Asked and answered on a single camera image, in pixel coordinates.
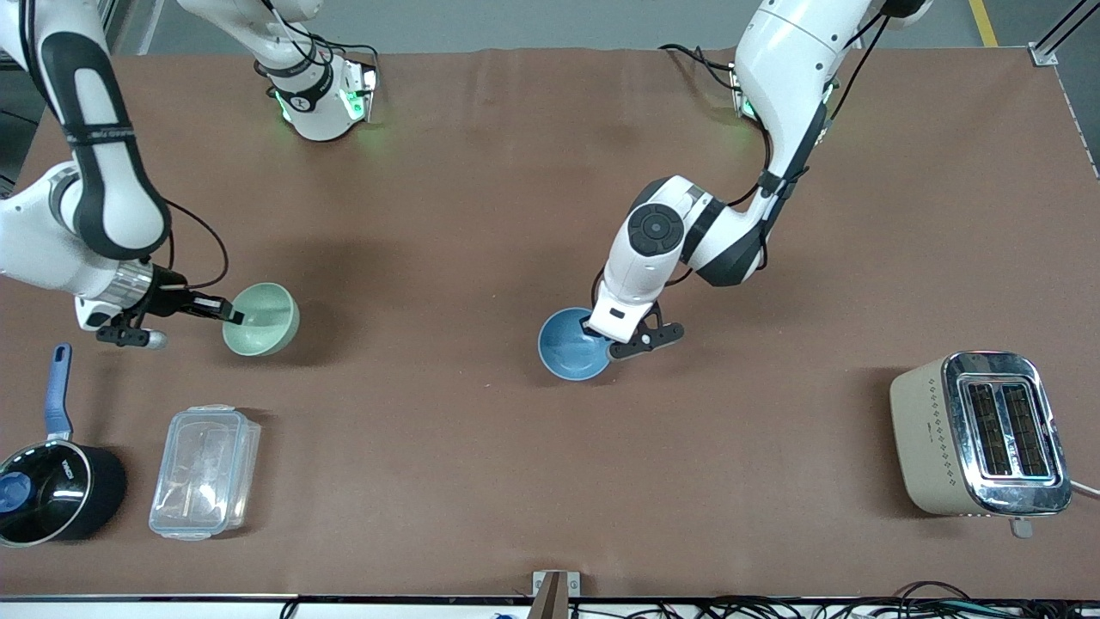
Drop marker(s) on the clear plastic food container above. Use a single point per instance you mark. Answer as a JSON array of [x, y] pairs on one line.
[[204, 471]]

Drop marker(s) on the blue bowl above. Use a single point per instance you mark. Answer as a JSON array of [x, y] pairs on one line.
[[565, 348]]

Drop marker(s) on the aluminium frame profile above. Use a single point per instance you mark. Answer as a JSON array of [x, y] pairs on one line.
[[1061, 34]]

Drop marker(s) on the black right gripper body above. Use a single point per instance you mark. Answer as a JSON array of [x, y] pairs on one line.
[[168, 301]]

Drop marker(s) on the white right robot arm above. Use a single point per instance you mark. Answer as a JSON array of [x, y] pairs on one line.
[[112, 206]]

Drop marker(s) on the metal table edge bracket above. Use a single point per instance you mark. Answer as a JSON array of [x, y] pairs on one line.
[[556, 593]]

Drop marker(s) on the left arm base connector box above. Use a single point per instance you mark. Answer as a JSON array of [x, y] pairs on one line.
[[743, 101]]

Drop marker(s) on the brown table mat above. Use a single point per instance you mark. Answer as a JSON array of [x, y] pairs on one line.
[[481, 215]]

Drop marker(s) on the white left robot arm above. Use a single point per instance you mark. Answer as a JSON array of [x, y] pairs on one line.
[[791, 60]]

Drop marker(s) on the green bowl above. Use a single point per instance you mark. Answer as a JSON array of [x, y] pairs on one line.
[[265, 322]]

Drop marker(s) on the beige chrome toaster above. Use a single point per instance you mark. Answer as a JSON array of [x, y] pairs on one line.
[[980, 434]]

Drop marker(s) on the glass lid with blue knob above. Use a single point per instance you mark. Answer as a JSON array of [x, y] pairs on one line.
[[39, 494]]

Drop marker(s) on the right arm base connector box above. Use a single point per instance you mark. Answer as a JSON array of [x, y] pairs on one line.
[[361, 90]]

